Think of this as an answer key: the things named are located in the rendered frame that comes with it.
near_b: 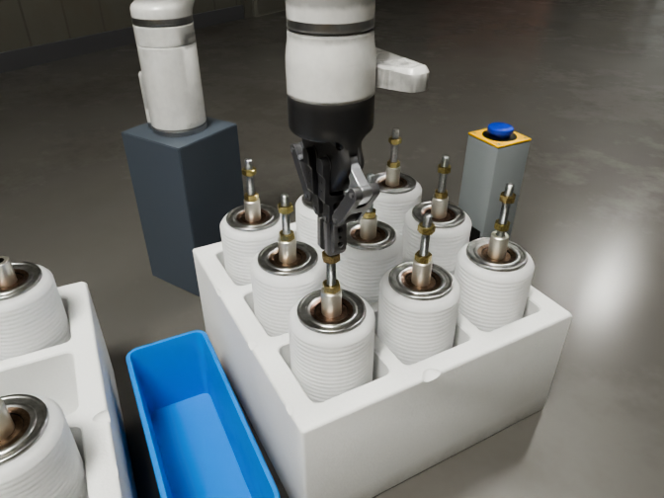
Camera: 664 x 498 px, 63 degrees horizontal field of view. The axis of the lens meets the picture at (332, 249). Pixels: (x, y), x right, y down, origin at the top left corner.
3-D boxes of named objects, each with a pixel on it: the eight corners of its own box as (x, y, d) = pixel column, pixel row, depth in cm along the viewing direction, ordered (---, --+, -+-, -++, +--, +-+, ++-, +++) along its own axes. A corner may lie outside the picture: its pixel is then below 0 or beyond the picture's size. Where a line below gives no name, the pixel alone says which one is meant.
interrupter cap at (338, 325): (287, 302, 60) (287, 297, 60) (347, 286, 63) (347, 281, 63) (313, 345, 55) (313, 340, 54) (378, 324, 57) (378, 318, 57)
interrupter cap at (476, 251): (539, 262, 67) (540, 258, 67) (495, 281, 64) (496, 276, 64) (496, 235, 73) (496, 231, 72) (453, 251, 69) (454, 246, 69)
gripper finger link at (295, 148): (315, 136, 54) (336, 191, 53) (309, 144, 55) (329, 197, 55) (290, 141, 53) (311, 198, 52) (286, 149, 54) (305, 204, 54)
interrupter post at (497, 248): (509, 258, 68) (514, 236, 66) (495, 264, 67) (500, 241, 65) (495, 249, 70) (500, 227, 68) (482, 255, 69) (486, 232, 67)
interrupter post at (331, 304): (317, 309, 59) (316, 286, 58) (336, 303, 60) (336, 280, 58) (326, 322, 57) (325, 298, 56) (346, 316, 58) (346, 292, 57)
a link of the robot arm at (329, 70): (434, 91, 45) (442, 13, 42) (317, 114, 41) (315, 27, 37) (374, 67, 52) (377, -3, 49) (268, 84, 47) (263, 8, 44)
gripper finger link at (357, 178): (337, 150, 45) (328, 162, 47) (358, 201, 44) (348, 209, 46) (362, 144, 46) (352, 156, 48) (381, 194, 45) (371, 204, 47)
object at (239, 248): (219, 316, 86) (206, 217, 76) (267, 290, 92) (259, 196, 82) (257, 346, 80) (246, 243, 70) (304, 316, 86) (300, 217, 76)
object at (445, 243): (396, 292, 91) (404, 198, 81) (454, 296, 90) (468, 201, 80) (396, 331, 83) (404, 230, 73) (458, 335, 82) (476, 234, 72)
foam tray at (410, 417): (206, 336, 92) (191, 248, 83) (395, 274, 108) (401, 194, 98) (306, 533, 63) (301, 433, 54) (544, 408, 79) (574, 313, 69)
